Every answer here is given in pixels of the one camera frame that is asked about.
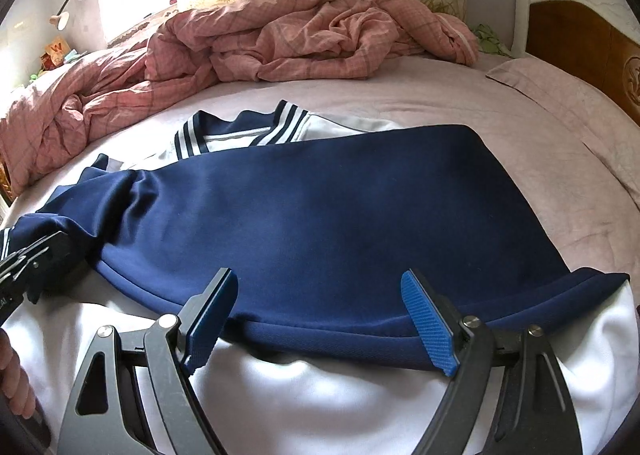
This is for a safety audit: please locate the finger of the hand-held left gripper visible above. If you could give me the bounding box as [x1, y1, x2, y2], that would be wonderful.
[20, 231, 83, 303]

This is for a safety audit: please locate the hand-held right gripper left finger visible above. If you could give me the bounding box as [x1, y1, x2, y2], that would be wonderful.
[56, 267, 238, 455]

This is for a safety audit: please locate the pink pillow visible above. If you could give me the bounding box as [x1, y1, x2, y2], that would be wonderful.
[486, 57, 640, 180]

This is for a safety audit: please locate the brown printed box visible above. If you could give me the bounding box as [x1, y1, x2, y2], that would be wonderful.
[42, 35, 71, 70]

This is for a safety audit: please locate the white and wood headboard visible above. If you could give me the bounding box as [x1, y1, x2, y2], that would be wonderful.
[511, 0, 640, 106]

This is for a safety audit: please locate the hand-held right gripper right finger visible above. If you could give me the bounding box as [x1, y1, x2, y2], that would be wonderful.
[401, 269, 583, 455]

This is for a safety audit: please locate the pink checked quilt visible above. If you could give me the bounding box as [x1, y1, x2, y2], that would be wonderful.
[0, 0, 480, 200]

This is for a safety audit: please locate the green patterned cloth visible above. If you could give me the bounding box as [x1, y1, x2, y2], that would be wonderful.
[472, 24, 512, 56]

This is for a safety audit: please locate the person's left hand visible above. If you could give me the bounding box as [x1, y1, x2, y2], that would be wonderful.
[0, 330, 37, 418]

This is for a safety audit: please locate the white and navy baseball jacket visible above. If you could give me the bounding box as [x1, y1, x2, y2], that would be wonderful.
[0, 102, 633, 455]

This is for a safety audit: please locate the wall lamp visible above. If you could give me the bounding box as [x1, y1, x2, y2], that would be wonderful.
[49, 0, 85, 30]

